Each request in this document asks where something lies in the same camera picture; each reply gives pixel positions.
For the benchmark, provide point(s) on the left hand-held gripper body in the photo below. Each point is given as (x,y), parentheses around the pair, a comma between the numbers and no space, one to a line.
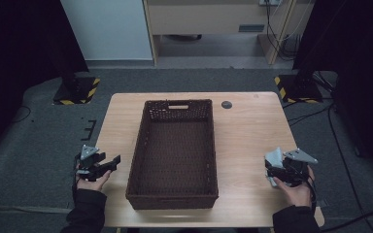
(89,166)

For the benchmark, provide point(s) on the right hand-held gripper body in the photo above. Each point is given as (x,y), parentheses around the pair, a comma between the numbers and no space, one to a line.
(296,170)

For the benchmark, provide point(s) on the brown wicker basket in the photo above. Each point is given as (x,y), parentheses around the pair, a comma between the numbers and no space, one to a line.
(175,155)

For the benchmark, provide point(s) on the person's left hand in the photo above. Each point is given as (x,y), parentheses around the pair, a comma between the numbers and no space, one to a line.
(92,186)

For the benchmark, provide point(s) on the person's right hand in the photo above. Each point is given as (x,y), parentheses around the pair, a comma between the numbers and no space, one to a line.
(299,194)

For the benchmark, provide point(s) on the striped black stand base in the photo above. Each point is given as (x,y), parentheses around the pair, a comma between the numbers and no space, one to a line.
(76,92)
(299,89)

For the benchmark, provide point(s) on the dark round table grommet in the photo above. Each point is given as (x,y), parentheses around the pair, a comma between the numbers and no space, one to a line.
(226,105)

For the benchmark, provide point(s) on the black curtain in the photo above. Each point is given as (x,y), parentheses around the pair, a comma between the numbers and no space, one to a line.
(19,48)
(362,64)

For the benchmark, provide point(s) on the white panel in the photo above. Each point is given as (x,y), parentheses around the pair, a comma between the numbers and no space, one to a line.
(107,29)

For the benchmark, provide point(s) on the grey vent label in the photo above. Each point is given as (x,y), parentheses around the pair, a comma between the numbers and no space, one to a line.
(251,28)

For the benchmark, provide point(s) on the white power strip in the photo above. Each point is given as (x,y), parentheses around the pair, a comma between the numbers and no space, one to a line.
(268,2)

